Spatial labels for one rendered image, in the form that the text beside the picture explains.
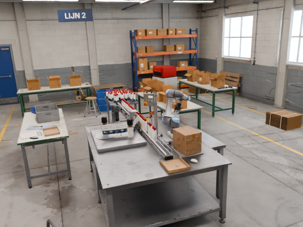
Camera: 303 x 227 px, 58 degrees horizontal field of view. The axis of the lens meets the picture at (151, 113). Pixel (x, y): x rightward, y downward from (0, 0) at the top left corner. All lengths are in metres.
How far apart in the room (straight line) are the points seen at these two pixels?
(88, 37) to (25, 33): 2.25
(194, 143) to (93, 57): 8.42
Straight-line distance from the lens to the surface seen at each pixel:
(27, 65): 11.17
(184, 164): 3.23
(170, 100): 4.05
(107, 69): 11.47
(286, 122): 7.14
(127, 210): 3.57
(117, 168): 3.21
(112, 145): 3.72
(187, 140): 3.31
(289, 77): 9.10
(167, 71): 9.41
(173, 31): 11.53
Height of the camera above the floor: 2.29
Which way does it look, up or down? 16 degrees down
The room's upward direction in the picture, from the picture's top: 2 degrees counter-clockwise
